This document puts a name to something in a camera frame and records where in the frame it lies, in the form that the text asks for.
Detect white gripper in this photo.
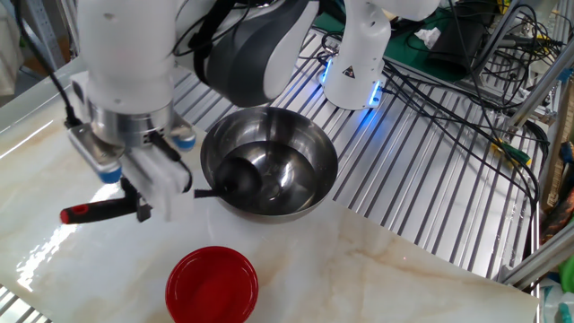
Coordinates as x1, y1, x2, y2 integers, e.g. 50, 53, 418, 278
119, 144, 195, 223

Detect black ladle red-tipped handle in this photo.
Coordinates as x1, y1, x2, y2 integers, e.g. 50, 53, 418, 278
59, 155, 264, 225

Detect red plastic bowl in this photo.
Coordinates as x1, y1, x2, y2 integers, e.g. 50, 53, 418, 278
164, 245, 260, 323

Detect stainless steel bowl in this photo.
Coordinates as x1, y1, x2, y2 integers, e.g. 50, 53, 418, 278
199, 106, 340, 224

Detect marble pattern table mat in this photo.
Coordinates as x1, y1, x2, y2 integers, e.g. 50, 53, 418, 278
0, 56, 540, 323

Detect grey perforated shelf upright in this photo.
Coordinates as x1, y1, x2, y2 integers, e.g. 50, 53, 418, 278
25, 0, 67, 72

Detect white cloth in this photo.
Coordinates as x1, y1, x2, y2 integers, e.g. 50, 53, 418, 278
0, 4, 24, 98

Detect green desk mat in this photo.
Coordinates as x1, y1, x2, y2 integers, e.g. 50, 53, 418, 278
313, 8, 499, 84

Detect crumpled white paper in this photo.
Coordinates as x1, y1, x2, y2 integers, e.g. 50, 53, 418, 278
413, 26, 443, 50

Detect black box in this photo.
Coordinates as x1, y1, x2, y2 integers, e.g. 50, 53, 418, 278
425, 2, 490, 76

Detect grey slanted pole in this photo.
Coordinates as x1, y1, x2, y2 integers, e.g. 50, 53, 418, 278
470, 0, 535, 82

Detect wooden plank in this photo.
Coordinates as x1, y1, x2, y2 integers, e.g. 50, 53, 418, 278
540, 80, 574, 212

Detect colourful bag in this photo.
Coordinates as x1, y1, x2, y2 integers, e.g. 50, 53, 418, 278
540, 188, 574, 246

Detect green plastic object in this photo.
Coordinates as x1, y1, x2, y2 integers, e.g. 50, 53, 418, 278
558, 255, 574, 293

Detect teal object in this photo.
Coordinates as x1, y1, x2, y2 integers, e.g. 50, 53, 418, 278
555, 302, 574, 323

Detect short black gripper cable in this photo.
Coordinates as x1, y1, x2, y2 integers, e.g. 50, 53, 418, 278
147, 130, 195, 194

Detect silver wrist camera blue caps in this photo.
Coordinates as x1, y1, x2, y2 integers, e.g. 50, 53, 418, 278
66, 120, 197, 185

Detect long black arm cable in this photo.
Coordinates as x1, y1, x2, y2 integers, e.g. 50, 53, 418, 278
13, 0, 84, 129

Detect white metal post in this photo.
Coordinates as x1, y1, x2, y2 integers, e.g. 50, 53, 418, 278
57, 0, 82, 57

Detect yellow green cable connector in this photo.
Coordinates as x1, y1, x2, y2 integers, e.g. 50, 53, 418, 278
491, 136, 533, 167

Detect aluminium frame corner beam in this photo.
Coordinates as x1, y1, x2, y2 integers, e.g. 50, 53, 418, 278
497, 223, 574, 289

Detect slanted aluminium frame beam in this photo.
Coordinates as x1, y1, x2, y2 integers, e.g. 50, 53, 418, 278
505, 42, 574, 132

